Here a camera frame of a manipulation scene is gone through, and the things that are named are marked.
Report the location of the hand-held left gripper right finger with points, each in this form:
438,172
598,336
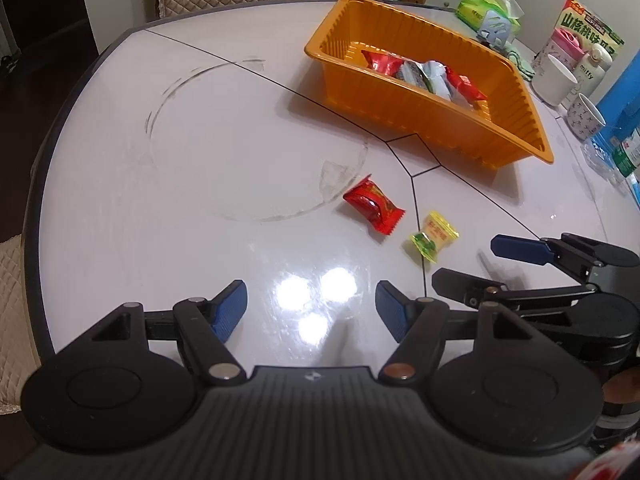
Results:
392,310

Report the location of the grey phone stand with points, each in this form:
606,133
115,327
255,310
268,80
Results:
495,30

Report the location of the clear dark sesame bar packet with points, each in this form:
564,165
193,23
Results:
412,75

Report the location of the yellow green candy packet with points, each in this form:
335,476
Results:
432,235

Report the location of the red white printed cloth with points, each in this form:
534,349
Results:
615,462

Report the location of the clear plastic bottle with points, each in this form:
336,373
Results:
600,157

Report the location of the green tissue pack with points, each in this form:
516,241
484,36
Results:
480,7

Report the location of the red snack packet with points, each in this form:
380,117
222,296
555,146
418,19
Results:
465,87
382,62

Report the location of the green snack box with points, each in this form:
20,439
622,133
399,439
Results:
595,22

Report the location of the red yellow-print candy packet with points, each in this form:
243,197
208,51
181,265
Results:
372,202

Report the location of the plain white cup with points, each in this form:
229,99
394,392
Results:
552,85

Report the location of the green label plastic bottle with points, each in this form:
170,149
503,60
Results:
631,155

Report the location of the beige quilted chair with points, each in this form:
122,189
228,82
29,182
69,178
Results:
15,320

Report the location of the silver white snack packet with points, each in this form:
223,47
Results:
440,77

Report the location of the orange plastic tray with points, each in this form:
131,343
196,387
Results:
400,110

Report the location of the pink lidded cup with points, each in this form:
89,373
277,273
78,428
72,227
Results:
562,42

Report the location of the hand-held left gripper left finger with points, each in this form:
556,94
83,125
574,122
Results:
230,310

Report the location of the blue box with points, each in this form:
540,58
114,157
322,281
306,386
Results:
625,105

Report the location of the white patterned mug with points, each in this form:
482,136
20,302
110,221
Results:
582,120

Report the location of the green towel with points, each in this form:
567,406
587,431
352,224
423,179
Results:
522,62

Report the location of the white thermos bottle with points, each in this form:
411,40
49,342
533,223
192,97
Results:
595,72

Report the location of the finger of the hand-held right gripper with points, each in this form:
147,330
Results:
530,295
520,249

